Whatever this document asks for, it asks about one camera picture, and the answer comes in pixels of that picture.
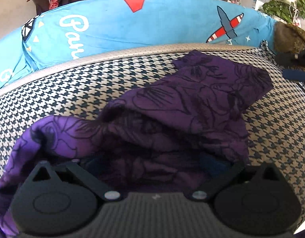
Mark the purple floral garment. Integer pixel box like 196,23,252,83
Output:
0,50,273,237

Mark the blue printed sofa back cover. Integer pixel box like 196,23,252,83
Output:
0,0,276,89

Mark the brown fur blanket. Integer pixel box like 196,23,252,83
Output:
274,22,305,54

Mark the houndstooth sofa seat cover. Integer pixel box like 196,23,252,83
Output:
0,45,305,220

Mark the green potted plant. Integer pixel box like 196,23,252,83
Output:
259,0,305,28

